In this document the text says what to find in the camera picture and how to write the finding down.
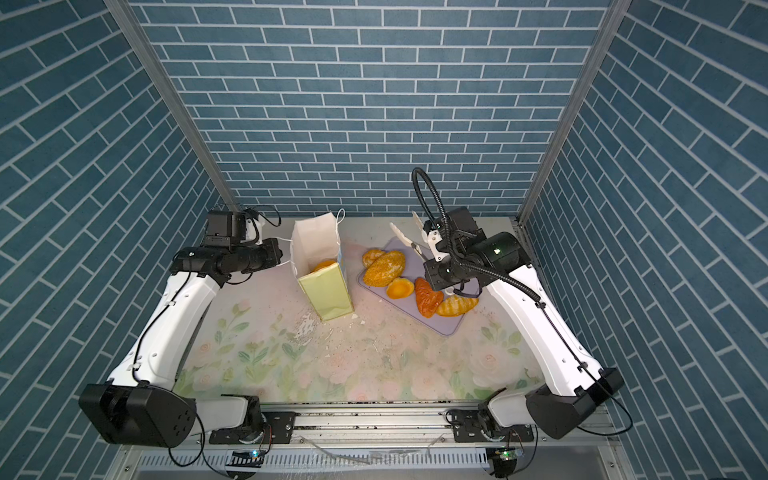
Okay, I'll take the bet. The sesame oval bread loaf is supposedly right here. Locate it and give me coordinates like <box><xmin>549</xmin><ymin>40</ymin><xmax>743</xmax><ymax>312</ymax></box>
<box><xmin>363</xmin><ymin>251</ymin><xmax>406</xmax><ymax>287</ymax></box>

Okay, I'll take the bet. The yellow orange round bun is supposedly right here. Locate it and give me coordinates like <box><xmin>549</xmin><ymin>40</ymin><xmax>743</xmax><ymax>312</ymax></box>
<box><xmin>386</xmin><ymin>277</ymin><xmax>415</xmax><ymax>300</ymax></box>

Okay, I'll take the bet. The white green paper bag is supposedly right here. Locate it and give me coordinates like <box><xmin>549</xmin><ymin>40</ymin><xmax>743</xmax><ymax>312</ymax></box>
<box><xmin>286</xmin><ymin>209</ymin><xmax>354</xmax><ymax>321</ymax></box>

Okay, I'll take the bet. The reddish brown croissant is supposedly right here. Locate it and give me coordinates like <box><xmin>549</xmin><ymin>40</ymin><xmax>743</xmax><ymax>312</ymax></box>
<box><xmin>414</xmin><ymin>277</ymin><xmax>444</xmax><ymax>318</ymax></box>

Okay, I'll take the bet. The striped golden croissant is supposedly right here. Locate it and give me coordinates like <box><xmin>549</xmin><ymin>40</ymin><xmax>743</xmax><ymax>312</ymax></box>
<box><xmin>436</xmin><ymin>295</ymin><xmax>479</xmax><ymax>317</ymax></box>

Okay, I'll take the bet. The round orange pancake stack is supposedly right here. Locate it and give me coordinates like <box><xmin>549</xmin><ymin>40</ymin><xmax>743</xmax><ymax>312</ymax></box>
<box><xmin>312</xmin><ymin>259</ymin><xmax>337</xmax><ymax>273</ymax></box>

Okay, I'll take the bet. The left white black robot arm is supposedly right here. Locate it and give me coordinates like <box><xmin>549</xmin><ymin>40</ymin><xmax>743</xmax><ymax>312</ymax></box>
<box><xmin>78</xmin><ymin>238</ymin><xmax>282</xmax><ymax>448</ymax></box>

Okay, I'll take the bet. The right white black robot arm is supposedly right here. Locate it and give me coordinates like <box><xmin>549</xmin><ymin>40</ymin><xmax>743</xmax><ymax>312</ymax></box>
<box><xmin>391</xmin><ymin>208</ymin><xmax>624</xmax><ymax>439</ymax></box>

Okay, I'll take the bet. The lavender plastic tray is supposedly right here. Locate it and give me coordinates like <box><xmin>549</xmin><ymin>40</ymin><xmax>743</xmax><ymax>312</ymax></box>
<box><xmin>357</xmin><ymin>237</ymin><xmax>479</xmax><ymax>336</ymax></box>

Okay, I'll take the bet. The small golden roll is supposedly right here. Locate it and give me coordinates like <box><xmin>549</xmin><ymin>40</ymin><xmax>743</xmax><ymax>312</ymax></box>
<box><xmin>362</xmin><ymin>248</ymin><xmax>386</xmax><ymax>268</ymax></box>

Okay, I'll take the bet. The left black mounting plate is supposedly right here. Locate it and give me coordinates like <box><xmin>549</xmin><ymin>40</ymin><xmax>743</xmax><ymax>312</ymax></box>
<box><xmin>209</xmin><ymin>411</ymin><xmax>297</xmax><ymax>446</ymax></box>

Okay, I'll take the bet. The black mounting plate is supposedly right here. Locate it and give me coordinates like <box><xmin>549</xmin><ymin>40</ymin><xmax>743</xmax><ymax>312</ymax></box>
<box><xmin>443</xmin><ymin>409</ymin><xmax>535</xmax><ymax>444</ymax></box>
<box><xmin>209</xmin><ymin>411</ymin><xmax>297</xmax><ymax>446</ymax></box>

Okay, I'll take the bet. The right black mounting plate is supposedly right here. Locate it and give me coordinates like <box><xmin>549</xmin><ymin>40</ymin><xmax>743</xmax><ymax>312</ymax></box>
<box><xmin>443</xmin><ymin>409</ymin><xmax>535</xmax><ymax>444</ymax></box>

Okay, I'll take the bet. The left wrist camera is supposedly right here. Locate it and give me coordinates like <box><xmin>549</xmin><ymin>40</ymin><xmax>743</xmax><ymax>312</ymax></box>
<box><xmin>202</xmin><ymin>209</ymin><xmax>261</xmax><ymax>249</ymax></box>

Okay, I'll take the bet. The aluminium front rail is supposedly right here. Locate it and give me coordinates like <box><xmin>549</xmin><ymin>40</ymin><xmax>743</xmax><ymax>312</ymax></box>
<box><xmin>125</xmin><ymin>403</ymin><xmax>613</xmax><ymax>451</ymax></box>

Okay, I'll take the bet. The white vented cable duct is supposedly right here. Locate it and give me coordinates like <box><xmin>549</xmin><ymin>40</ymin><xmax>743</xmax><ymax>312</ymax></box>
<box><xmin>137</xmin><ymin>448</ymin><xmax>490</xmax><ymax>472</ymax></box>

